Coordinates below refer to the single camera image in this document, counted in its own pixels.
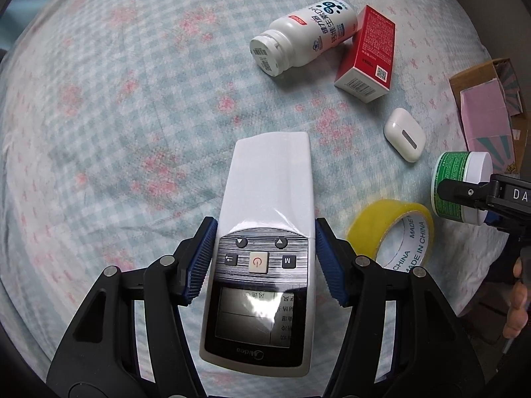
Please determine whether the red and white box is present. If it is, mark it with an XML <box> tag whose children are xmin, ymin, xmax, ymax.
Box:
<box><xmin>334</xmin><ymin>5</ymin><xmax>396</xmax><ymax>103</ymax></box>

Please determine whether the white jar green label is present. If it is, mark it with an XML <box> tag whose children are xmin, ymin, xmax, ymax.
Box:
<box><xmin>431</xmin><ymin>152</ymin><xmax>493</xmax><ymax>226</ymax></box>

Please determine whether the cardboard box pink lining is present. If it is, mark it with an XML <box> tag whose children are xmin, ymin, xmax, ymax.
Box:
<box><xmin>449</xmin><ymin>58</ymin><xmax>529</xmax><ymax>175</ymax></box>

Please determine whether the person's right hand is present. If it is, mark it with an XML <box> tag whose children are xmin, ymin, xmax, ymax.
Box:
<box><xmin>502</xmin><ymin>281</ymin><xmax>528</xmax><ymax>340</ymax></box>

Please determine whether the yellow packing tape roll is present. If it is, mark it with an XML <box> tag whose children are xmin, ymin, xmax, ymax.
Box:
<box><xmin>346</xmin><ymin>199</ymin><xmax>435</xmax><ymax>272</ymax></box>

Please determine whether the white earbuds case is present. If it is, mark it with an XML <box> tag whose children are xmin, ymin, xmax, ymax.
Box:
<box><xmin>383</xmin><ymin>108</ymin><xmax>426</xmax><ymax>164</ymax></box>

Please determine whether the checkered floral bed sheet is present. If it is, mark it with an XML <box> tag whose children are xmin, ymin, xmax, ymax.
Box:
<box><xmin>1</xmin><ymin>0</ymin><xmax>490</xmax><ymax>377</ymax></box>

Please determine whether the white remote control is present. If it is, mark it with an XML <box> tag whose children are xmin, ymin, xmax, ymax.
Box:
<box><xmin>200</xmin><ymin>132</ymin><xmax>316</xmax><ymax>377</ymax></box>

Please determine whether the white vitamin bottle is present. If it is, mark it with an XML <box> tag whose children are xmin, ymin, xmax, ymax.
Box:
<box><xmin>249</xmin><ymin>0</ymin><xmax>357</xmax><ymax>77</ymax></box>

